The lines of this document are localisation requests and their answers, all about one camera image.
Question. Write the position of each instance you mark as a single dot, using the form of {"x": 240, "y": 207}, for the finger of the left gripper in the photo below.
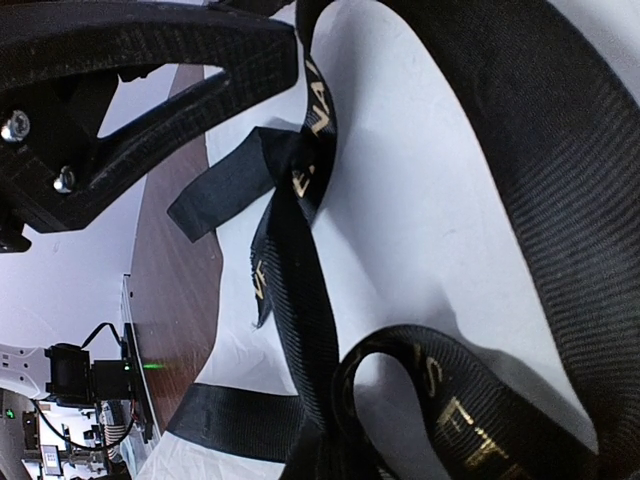
{"x": 119, "y": 160}
{"x": 42, "y": 41}

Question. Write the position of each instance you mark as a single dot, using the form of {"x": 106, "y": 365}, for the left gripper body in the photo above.
{"x": 50, "y": 159}

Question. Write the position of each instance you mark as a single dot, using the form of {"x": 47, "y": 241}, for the front aluminium rail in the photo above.
{"x": 146, "y": 422}

